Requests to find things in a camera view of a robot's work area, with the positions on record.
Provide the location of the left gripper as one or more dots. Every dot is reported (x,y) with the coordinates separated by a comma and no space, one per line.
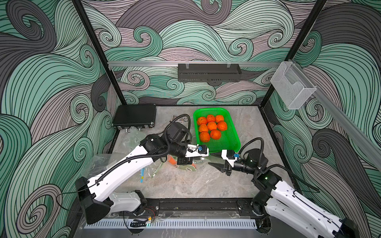
(183,161)

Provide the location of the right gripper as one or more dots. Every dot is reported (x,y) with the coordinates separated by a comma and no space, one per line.
(222,167)

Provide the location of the orange taken out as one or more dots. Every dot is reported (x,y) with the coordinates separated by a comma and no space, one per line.
(215,134)
(202,121)
(222,126)
(219,118)
(203,128)
(212,126)
(210,118)
(204,137)

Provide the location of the blue-zip clear bag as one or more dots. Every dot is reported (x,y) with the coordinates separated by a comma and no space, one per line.
(102,162)

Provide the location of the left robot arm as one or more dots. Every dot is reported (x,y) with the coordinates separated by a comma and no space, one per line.
(96,194)

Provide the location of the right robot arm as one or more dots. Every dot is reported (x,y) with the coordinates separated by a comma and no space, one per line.
(276,198)

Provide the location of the green plastic basket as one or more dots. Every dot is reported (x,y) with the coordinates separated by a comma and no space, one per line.
(229,139)

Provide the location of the black case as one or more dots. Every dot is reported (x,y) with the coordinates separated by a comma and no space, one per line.
(140,116)

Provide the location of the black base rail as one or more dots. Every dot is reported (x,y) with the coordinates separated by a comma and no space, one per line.
(242,206)

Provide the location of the white slotted cable duct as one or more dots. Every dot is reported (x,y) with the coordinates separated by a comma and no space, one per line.
(246,224)

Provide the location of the black wall tray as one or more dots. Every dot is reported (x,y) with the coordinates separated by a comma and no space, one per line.
(212,73)

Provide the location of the clear acrylic wall holder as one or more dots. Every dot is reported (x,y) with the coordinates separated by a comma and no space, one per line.
(292,85)

